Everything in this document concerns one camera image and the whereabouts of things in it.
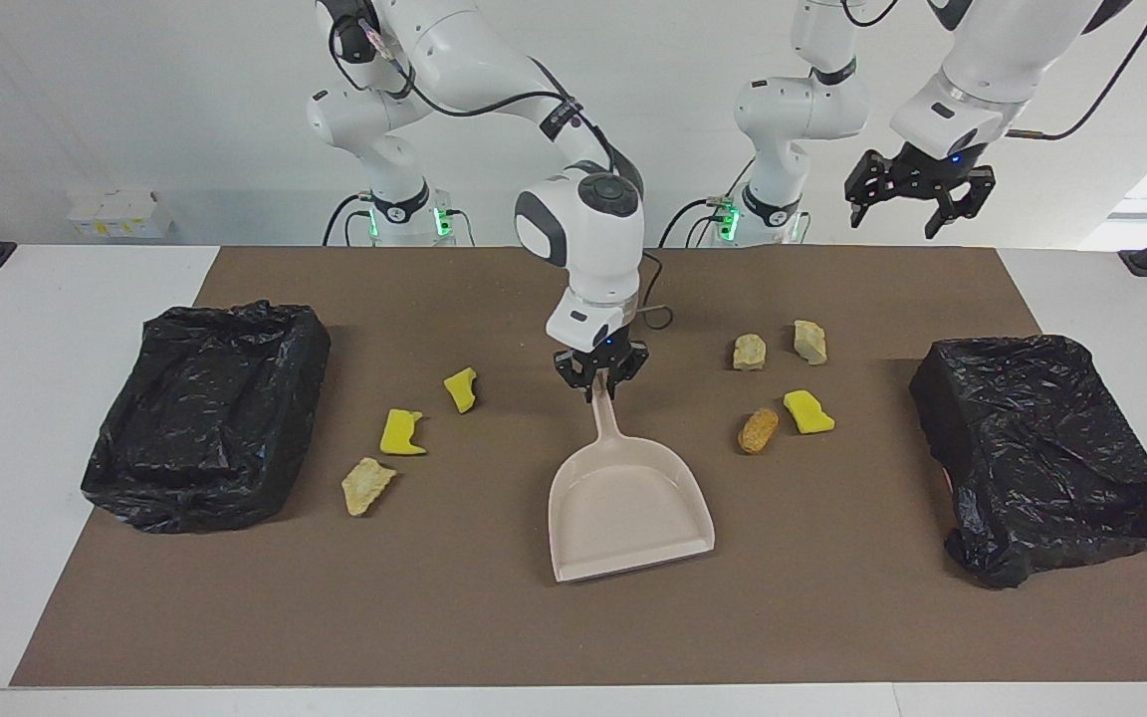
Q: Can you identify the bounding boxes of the yellow sponge piece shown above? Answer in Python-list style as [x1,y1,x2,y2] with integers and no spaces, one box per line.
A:
[379,408,428,457]
[784,389,836,436]
[443,366,480,414]

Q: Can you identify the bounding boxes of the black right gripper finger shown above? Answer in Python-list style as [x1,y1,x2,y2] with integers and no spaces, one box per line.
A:
[607,344,650,395]
[554,351,602,402]

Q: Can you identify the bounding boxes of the left arm base cable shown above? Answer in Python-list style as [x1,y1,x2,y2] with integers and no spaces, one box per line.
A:
[658,159,756,248]

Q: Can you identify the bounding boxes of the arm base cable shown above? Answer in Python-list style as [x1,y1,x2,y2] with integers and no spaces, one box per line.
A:
[658,159,756,248]
[323,192,380,248]

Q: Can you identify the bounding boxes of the white wall socket box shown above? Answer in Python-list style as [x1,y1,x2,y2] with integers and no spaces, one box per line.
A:
[68,189,175,240]

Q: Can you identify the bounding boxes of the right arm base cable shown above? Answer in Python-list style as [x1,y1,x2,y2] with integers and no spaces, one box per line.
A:
[323,192,380,248]

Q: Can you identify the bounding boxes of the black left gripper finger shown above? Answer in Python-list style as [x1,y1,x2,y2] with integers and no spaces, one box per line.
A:
[924,164,997,241]
[843,149,898,229]

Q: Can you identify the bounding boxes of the beige plastic dustpan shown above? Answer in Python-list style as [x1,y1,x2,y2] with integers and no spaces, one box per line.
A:
[547,383,716,584]

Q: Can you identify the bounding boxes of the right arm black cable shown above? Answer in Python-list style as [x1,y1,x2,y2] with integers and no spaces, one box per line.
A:
[328,15,676,332]

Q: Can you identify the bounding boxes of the brown table mat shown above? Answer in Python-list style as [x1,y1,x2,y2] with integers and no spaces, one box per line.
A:
[9,246,1147,688]

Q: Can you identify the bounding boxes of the black bag lined bin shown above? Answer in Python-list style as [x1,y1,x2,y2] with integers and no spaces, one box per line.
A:
[81,301,333,535]
[909,334,1147,591]

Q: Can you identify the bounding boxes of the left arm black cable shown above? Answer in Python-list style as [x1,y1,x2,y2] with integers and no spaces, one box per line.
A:
[837,0,1147,140]

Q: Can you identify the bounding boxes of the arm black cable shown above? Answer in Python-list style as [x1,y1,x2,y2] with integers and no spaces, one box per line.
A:
[837,0,1147,140]
[328,15,676,332]

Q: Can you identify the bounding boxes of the brown bread roll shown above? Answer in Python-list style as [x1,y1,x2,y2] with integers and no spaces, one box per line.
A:
[738,407,781,455]

